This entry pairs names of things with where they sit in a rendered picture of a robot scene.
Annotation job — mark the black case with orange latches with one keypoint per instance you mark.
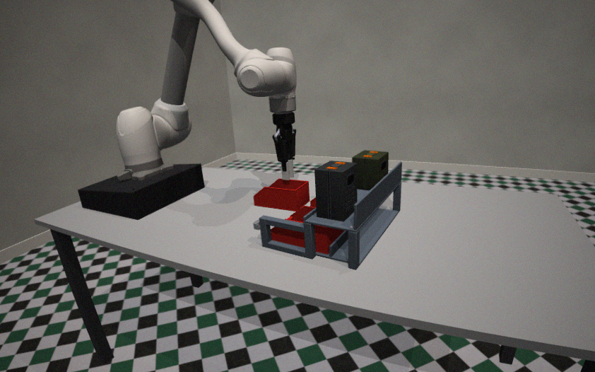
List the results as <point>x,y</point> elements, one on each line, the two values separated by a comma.
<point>336,189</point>

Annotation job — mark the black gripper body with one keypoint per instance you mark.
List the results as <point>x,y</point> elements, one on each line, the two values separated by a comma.
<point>282,119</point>

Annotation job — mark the olive green case with orange latches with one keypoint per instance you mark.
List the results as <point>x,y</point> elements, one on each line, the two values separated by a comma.
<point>372,166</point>

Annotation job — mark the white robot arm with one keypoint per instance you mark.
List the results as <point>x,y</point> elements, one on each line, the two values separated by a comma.
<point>142,136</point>

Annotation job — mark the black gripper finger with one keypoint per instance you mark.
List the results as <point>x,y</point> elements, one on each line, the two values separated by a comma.
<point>291,150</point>
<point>282,153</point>

